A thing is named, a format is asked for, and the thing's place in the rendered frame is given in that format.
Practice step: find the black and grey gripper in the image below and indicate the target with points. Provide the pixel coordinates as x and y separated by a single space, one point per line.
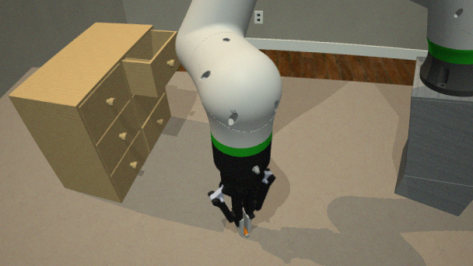
244 203

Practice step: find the brown wooden drawer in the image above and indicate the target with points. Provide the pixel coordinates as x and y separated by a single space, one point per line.
126 170
113 142
150 69
152 127
143 105
95 109

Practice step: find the small tan wooden chest of drawers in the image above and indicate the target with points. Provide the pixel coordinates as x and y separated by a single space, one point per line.
48 103

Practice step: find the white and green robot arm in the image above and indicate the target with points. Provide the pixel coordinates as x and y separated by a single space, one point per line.
243 87

